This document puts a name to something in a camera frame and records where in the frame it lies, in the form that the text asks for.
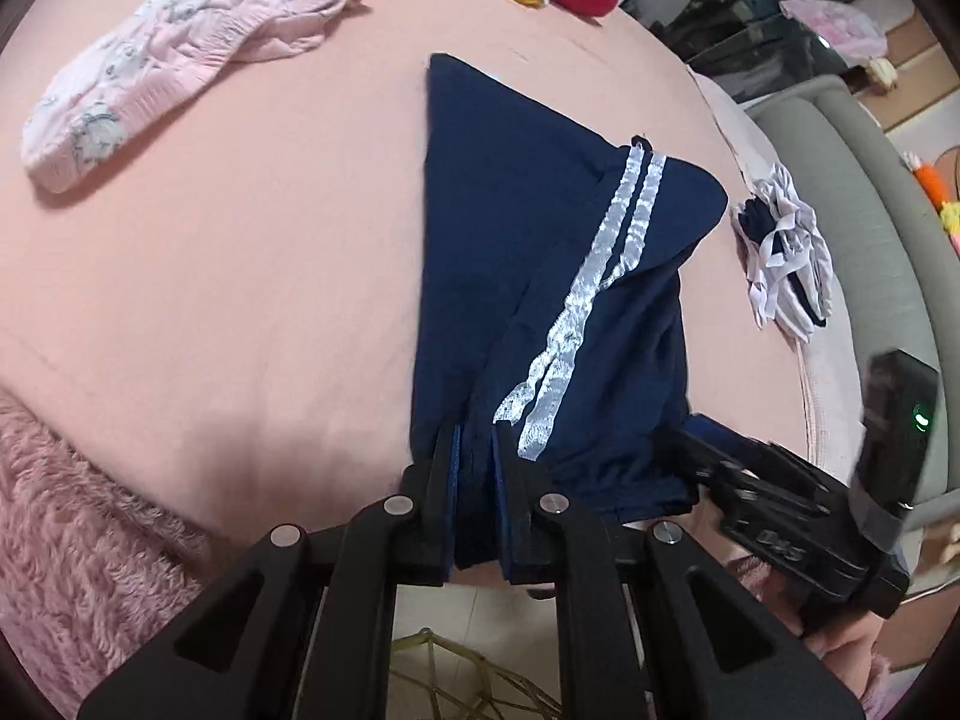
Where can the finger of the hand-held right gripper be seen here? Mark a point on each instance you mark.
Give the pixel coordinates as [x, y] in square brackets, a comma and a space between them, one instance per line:
[724, 436]
[686, 465]

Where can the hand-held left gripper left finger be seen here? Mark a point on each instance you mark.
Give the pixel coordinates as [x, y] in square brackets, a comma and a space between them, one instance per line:
[431, 517]

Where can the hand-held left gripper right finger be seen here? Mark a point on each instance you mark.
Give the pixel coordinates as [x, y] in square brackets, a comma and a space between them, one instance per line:
[525, 532]

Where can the navy shorts with white stripes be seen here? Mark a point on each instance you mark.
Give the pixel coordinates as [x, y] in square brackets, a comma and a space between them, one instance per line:
[487, 240]

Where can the pink patterned pants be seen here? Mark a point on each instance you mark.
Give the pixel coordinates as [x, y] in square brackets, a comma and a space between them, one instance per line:
[187, 37]

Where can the person's right hand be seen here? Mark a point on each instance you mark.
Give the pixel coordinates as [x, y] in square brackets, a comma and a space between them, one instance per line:
[851, 649]

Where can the navy folded garment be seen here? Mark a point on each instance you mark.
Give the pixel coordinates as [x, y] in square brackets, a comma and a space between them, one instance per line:
[754, 229]

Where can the navy and white folded cloth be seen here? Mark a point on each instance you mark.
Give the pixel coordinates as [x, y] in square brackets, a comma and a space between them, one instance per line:
[799, 217]

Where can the bed with pink sheet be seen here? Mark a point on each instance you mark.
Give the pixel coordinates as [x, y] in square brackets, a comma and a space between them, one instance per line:
[262, 277]

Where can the yellow sponge plush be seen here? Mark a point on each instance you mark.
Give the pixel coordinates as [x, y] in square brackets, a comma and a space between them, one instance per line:
[951, 221]

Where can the orange carrot plush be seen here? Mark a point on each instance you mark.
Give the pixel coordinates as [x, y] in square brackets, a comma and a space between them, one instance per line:
[930, 180]

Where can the pink fuzzy cloth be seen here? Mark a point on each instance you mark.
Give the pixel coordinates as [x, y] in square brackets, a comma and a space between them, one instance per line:
[75, 540]

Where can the yellow-green plush toy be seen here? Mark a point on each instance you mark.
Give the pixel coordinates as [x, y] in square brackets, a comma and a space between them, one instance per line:
[883, 73]

